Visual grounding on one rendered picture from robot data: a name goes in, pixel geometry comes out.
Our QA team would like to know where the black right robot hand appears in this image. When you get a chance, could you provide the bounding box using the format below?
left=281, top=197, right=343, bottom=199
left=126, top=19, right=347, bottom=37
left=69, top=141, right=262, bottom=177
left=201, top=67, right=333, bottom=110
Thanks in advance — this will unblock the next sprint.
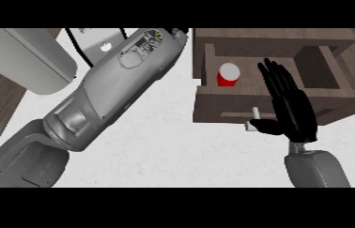
left=248, top=57, right=321, bottom=144

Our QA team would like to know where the brown wooden drawer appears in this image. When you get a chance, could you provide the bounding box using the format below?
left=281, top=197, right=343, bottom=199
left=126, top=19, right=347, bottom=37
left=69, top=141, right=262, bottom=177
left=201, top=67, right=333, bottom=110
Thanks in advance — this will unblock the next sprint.
left=192, top=43, right=355, bottom=127
left=192, top=88, right=355, bottom=127

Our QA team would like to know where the brown wooden drawer front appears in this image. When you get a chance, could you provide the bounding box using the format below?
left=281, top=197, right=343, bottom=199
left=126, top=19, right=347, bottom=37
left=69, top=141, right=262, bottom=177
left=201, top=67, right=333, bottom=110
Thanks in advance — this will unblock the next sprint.
left=192, top=88, right=355, bottom=127

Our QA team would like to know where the red can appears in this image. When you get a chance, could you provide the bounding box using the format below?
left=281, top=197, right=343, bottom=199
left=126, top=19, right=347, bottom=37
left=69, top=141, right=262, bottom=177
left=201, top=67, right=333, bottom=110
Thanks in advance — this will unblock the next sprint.
left=216, top=62, right=241, bottom=87

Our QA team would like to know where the white appliance with logo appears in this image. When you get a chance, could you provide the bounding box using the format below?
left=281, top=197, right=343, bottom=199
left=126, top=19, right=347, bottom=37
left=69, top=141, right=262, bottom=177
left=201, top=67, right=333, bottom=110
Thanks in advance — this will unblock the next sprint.
left=56, top=27, right=142, bottom=68

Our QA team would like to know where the brown wooden cabinet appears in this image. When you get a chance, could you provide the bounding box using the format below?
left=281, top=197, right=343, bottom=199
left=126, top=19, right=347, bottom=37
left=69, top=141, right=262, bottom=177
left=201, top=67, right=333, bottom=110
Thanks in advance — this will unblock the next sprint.
left=192, top=27, right=355, bottom=60

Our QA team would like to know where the pale grey appliance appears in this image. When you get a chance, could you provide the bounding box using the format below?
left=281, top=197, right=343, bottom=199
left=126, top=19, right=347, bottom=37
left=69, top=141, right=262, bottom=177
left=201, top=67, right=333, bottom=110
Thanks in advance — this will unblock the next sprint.
left=0, top=27, right=78, bottom=96

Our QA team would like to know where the white drawer handle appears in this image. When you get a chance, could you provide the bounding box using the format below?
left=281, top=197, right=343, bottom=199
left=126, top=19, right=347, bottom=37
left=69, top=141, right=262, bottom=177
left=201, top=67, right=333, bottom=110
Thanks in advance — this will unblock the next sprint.
left=244, top=106, right=278, bottom=132

